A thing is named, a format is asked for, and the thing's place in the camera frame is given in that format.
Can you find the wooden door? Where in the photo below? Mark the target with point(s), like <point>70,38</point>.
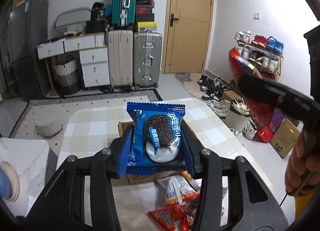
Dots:
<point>188,25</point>

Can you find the stack of shoe boxes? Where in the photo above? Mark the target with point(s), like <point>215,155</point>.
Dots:
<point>145,16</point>

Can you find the blue Oreo cookie pack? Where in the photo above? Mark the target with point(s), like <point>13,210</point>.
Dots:
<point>159,124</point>

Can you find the purple bag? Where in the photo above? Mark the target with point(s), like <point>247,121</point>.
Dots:
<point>276,120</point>

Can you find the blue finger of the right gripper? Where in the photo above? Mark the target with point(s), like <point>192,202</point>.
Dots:
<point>289,101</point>

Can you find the yellow sleeve forearm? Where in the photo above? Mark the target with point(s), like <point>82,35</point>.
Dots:
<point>303,199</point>

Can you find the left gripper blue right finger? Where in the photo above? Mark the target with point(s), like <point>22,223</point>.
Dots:
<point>187,143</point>

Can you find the beige hard suitcase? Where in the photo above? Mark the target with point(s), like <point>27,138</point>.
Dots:
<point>120,57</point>

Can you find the wooden shoe rack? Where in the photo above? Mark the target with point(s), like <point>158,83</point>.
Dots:
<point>265,60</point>

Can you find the red chips snack bag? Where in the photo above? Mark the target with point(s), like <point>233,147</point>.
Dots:
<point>252,87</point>

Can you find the white marble side table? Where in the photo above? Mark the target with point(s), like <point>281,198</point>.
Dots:
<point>29,159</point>

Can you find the beige bowl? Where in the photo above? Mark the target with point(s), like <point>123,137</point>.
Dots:
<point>11,173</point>

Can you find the white orange noodle snack bag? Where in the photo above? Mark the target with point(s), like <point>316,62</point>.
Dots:
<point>179,188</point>

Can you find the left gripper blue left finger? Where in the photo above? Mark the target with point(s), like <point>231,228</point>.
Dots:
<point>123,150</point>

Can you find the teal hard suitcase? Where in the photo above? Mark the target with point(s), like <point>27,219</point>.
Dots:
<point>123,12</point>

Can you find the small red snack packet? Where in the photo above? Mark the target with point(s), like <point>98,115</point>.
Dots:
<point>167,218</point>

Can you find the woven laundry basket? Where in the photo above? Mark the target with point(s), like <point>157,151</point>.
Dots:
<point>67,75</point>

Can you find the white drawer desk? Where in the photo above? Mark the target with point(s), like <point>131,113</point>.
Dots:
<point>92,52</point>

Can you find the person's right hand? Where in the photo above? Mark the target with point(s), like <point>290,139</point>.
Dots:
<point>297,166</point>

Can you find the round grey pouf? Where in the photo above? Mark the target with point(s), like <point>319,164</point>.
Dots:
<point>48,124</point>

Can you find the SF cardboard box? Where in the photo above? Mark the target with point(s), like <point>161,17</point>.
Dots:
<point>150,164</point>

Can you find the blue bowl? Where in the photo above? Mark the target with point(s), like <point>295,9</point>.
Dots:
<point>6,187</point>

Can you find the black refrigerator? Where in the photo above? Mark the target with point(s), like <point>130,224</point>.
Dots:
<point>28,28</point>

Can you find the cat print cardboard box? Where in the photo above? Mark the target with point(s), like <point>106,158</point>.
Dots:
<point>285,138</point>

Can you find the silver aluminium suitcase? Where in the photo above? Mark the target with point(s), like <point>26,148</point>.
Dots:
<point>147,53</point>

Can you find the white trash bin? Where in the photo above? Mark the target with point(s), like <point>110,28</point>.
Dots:
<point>238,115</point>

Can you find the checked tablecloth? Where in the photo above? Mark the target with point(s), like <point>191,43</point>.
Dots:
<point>90,130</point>

